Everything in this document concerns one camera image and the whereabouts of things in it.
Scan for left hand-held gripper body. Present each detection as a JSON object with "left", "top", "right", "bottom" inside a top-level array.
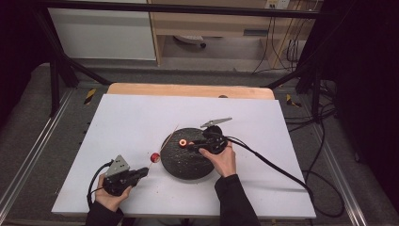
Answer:
[{"left": 103, "top": 154, "right": 141, "bottom": 198}]

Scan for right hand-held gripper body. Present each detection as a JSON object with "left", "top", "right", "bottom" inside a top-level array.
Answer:
[{"left": 199, "top": 117, "right": 233, "bottom": 155}]

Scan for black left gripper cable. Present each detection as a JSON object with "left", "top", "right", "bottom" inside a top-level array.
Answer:
[{"left": 87, "top": 160, "right": 114, "bottom": 210}]

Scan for person's left hand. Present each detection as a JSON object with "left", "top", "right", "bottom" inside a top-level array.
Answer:
[{"left": 94, "top": 173, "right": 133, "bottom": 213}]

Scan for person's right hand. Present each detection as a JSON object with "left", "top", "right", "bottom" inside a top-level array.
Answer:
[{"left": 199, "top": 140, "right": 237, "bottom": 179}]

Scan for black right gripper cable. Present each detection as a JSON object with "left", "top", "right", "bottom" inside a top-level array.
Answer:
[{"left": 224, "top": 135, "right": 346, "bottom": 219}]

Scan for black round plate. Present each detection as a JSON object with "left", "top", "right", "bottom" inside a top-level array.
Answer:
[{"left": 159, "top": 127, "right": 217, "bottom": 181}]

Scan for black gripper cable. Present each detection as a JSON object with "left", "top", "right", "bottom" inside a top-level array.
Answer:
[
  {"left": 87, "top": 160, "right": 114, "bottom": 210},
  {"left": 224, "top": 135, "right": 346, "bottom": 219}
]

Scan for white power strip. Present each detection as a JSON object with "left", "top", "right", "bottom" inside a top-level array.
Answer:
[{"left": 264, "top": 0, "right": 292, "bottom": 10}]

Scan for aluminium floor rail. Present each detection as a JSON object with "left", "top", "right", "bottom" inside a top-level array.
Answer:
[
  {"left": 313, "top": 123, "right": 369, "bottom": 226},
  {"left": 0, "top": 89, "right": 75, "bottom": 216}
]

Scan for hanging black cables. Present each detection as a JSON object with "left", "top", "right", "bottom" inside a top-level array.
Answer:
[{"left": 252, "top": 15, "right": 304, "bottom": 75}]

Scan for dark curtain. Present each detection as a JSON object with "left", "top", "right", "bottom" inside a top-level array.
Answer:
[
  {"left": 319, "top": 0, "right": 399, "bottom": 203},
  {"left": 0, "top": 0, "right": 43, "bottom": 121}
]

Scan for white device with black wheel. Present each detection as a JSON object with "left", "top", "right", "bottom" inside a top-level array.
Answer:
[{"left": 173, "top": 34, "right": 207, "bottom": 49}]

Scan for black floor cables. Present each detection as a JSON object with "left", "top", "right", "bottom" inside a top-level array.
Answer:
[{"left": 283, "top": 80, "right": 340, "bottom": 134}]

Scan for black metal frame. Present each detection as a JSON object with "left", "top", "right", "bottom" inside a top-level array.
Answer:
[{"left": 31, "top": 0, "right": 333, "bottom": 119}]

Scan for light wooden desk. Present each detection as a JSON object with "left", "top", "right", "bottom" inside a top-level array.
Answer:
[{"left": 147, "top": 0, "right": 316, "bottom": 69}]

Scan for thin wooden skewer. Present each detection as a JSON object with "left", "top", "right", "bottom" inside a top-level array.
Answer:
[{"left": 146, "top": 124, "right": 180, "bottom": 173}]

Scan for white cabinet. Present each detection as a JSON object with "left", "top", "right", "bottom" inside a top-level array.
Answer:
[{"left": 48, "top": 0, "right": 157, "bottom": 61}]

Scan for wooden table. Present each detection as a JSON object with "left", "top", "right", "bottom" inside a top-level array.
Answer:
[{"left": 106, "top": 82, "right": 276, "bottom": 101}]

